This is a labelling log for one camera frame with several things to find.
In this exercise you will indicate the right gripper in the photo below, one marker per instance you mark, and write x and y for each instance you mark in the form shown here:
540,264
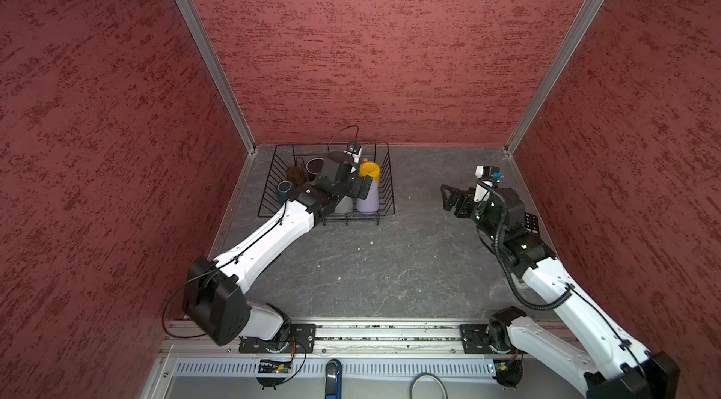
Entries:
466,198

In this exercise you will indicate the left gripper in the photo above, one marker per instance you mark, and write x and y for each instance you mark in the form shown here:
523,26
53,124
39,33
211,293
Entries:
360,187

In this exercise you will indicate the yellow mug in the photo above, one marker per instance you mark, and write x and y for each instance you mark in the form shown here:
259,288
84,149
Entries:
370,169

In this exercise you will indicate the lavender cup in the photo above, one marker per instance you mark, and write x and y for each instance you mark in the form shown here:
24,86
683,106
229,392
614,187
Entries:
370,204

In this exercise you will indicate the grey mug cream inside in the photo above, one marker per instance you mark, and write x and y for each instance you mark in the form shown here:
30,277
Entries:
345,206

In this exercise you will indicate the black mug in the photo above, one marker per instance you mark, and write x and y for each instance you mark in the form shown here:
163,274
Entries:
314,168

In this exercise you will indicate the teal mug white inside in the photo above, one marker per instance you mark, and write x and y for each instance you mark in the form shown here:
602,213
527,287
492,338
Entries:
284,191

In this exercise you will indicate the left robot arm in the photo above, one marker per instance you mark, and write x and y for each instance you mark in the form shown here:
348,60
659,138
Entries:
214,292

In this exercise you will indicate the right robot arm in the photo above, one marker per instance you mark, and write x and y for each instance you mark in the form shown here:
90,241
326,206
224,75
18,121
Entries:
557,322

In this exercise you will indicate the black calculator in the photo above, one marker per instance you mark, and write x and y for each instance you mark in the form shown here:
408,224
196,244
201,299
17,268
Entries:
531,224

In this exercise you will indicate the right corner aluminium profile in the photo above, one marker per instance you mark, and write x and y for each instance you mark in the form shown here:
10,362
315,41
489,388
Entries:
572,39

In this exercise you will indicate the corner aluminium profile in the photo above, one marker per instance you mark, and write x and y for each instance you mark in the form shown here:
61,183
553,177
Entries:
572,39
205,47

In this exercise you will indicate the left corner aluminium profile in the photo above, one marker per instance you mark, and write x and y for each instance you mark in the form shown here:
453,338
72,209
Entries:
205,47

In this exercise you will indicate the black wire dish rack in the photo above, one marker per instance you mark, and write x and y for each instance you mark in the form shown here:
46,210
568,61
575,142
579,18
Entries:
288,155

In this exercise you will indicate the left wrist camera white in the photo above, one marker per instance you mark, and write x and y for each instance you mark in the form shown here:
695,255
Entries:
354,150

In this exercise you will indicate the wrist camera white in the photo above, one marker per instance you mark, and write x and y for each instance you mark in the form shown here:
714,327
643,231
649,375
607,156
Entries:
489,176
354,150

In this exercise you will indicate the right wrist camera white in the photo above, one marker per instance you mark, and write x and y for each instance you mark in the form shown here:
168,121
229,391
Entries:
489,176

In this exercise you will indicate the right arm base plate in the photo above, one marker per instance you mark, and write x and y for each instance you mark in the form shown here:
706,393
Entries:
484,339

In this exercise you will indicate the front aluminium rail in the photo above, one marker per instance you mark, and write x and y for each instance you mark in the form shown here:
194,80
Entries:
400,337

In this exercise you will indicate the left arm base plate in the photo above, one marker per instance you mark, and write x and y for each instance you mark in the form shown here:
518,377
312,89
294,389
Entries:
293,338

